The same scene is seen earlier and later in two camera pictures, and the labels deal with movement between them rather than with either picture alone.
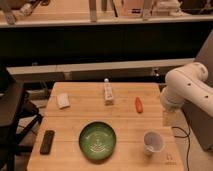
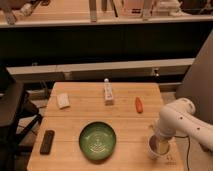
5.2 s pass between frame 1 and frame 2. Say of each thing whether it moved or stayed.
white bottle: stayed
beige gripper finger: moved
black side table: stayed
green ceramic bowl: stayed
